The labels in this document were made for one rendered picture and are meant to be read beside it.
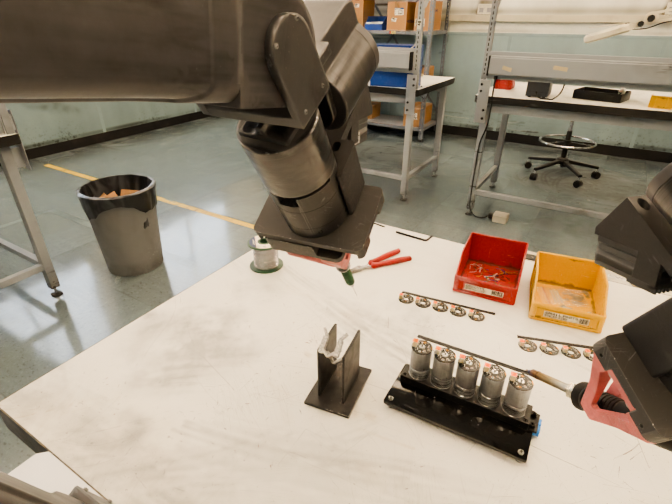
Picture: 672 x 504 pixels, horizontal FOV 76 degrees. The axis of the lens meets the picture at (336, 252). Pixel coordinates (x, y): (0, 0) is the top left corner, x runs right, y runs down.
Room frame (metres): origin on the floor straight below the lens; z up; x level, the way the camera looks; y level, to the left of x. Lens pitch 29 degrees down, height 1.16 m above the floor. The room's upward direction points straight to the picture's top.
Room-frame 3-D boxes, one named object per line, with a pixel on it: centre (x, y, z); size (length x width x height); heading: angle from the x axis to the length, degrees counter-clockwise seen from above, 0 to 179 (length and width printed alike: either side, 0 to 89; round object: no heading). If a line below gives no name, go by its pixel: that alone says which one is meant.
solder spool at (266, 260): (0.70, 0.13, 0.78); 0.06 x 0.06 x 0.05
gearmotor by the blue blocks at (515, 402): (0.34, -0.20, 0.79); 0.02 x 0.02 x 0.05
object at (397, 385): (0.36, -0.14, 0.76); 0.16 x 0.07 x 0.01; 60
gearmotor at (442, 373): (0.38, -0.13, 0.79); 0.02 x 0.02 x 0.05
